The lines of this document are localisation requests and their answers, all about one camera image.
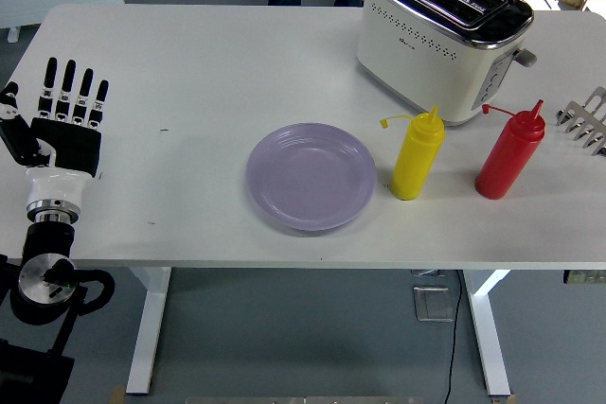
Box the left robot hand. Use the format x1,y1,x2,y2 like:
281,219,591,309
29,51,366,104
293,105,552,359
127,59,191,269
0,57,110,209

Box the purple round plate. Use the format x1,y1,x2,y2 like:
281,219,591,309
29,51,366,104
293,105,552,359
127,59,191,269
244,122,379,234

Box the metal floor socket plate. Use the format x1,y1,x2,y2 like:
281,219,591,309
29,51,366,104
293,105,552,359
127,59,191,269
411,285,455,324

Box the metal toast rack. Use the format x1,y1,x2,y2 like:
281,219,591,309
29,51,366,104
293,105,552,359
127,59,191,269
555,85,606,157

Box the white table leg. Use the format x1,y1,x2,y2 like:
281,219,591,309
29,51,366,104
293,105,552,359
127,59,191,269
123,267,171,395
462,269,512,396

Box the white and chrome toaster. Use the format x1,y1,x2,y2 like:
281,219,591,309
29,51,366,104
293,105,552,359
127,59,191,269
355,0,535,130

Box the red squeeze bottle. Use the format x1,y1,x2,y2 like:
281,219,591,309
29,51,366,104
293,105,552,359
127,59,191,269
473,98,546,201

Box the yellow squeeze bottle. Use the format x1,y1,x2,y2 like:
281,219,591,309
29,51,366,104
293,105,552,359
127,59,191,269
378,104,446,202

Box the thin black floor cable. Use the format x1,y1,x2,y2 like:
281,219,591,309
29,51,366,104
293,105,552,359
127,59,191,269
442,270,463,404

